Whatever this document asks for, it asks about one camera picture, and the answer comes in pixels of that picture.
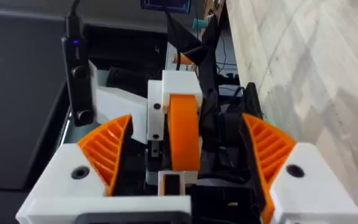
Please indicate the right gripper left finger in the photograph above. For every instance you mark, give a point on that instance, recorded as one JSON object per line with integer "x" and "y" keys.
{"x": 73, "y": 161}

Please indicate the blue monitor screen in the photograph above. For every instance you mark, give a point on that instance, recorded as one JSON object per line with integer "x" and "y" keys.
{"x": 166, "y": 5}

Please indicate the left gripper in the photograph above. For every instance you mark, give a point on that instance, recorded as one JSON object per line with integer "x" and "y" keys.
{"x": 121, "y": 107}

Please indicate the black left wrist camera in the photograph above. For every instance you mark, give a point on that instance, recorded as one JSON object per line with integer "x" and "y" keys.
{"x": 79, "y": 81}

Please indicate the black upright wrist plate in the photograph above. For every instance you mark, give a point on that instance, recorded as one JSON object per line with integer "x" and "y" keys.
{"x": 210, "y": 62}

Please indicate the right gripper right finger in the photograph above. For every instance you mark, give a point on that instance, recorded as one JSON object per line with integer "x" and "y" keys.
{"x": 303, "y": 189}

